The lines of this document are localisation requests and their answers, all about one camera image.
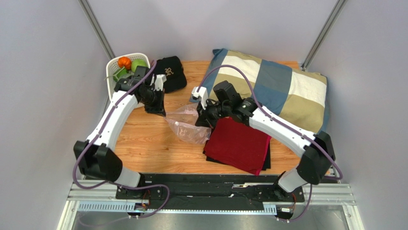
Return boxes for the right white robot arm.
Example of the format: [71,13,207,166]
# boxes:
[191,80,335,193]

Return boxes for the left corner aluminium post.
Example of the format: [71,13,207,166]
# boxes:
[78,0,116,59]

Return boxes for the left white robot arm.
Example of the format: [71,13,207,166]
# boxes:
[73,66,167,189]

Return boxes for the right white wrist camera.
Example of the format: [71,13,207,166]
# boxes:
[190,86,208,110]

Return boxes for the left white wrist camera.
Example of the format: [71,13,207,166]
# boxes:
[154,74,167,91]

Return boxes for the aluminium frame rail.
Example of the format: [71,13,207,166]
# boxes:
[58,174,363,230]

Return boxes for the green toy cabbage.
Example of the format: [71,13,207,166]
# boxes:
[131,59,148,72]

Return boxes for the black folded cloth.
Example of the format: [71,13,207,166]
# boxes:
[203,144,271,171]

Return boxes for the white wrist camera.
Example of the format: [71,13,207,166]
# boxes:
[190,86,208,110]
[154,74,167,91]

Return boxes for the red folded cloth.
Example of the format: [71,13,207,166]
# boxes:
[204,118,271,176]

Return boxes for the clear zip top bag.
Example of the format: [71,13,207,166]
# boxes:
[164,103,211,144]

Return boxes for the green toy bell pepper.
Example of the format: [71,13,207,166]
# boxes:
[112,68,129,82]

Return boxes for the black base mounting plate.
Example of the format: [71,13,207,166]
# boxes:
[115,173,307,211]

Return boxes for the white plastic basket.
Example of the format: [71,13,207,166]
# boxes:
[105,53,151,102]

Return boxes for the black baseball cap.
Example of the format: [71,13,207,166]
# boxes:
[154,56,187,93]

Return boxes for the corner aluminium post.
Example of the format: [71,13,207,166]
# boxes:
[78,0,116,59]
[300,0,348,71]

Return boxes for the checked blue beige pillow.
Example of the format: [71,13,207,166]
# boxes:
[202,48,329,133]

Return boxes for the right corner aluminium post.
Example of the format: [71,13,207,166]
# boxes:
[300,0,348,71]

